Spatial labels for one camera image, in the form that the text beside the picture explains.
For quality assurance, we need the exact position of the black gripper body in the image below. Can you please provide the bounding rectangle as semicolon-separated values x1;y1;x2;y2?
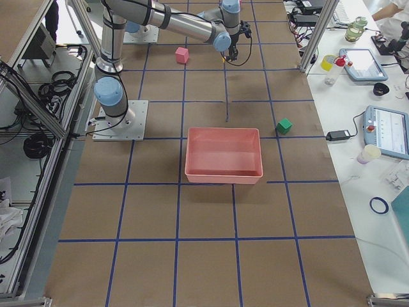
228;33;239;55

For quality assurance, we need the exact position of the pink cube center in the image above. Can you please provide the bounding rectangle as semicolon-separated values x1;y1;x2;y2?
174;47;189;65

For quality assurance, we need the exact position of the green cube near bin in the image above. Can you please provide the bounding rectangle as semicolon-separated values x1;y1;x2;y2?
275;118;293;135

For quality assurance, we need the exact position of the yellow tape roll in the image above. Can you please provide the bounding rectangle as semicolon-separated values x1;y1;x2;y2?
320;54;336;72

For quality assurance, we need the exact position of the squeeze bottle red cap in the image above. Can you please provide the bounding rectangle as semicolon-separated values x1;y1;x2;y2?
324;54;346;86

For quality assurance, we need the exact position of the pink plastic bin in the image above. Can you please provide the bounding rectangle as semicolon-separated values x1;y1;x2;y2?
185;127;263;184

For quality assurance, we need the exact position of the teach pendant tablet far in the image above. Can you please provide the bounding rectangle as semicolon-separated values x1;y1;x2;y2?
339;48;389;84

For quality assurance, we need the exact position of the teach pendant tablet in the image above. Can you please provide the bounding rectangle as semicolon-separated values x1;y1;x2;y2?
363;106;408;160
339;48;389;84

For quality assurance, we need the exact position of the black power adapter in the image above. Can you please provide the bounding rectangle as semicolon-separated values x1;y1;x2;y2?
325;130;351;141

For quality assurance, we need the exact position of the black small bowl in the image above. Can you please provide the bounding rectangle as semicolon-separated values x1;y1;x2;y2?
373;83;390;97

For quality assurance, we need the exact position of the teach pendant tablet near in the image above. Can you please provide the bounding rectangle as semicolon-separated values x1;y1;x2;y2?
363;106;408;160

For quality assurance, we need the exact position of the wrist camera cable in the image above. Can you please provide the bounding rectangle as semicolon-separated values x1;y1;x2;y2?
220;20;254;67

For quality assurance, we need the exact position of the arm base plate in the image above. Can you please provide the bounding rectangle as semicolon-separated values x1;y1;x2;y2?
92;100;148;141
123;25;159;45

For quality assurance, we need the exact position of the blue tape ring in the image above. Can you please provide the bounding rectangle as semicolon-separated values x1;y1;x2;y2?
369;196;389;215

